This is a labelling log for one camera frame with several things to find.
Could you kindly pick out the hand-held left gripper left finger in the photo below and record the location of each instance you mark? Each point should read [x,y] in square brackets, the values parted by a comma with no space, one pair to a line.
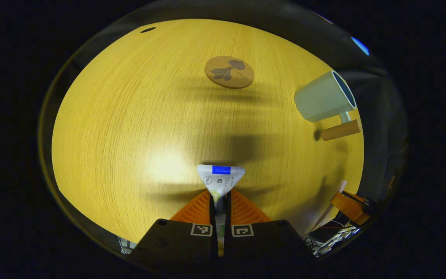
[180,248]

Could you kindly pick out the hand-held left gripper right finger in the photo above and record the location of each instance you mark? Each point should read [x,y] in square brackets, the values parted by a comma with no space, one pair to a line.
[261,248]

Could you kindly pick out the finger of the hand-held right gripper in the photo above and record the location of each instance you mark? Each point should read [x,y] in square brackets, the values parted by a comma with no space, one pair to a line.
[347,205]

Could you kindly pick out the white toothpaste tube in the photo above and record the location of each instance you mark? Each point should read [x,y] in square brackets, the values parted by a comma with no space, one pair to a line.
[220,180]

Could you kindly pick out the round cork coaster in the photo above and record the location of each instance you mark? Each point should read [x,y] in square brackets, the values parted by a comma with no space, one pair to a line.
[229,73]

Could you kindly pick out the black backdrop cloth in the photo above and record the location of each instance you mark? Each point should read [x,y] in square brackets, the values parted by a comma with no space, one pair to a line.
[379,116]

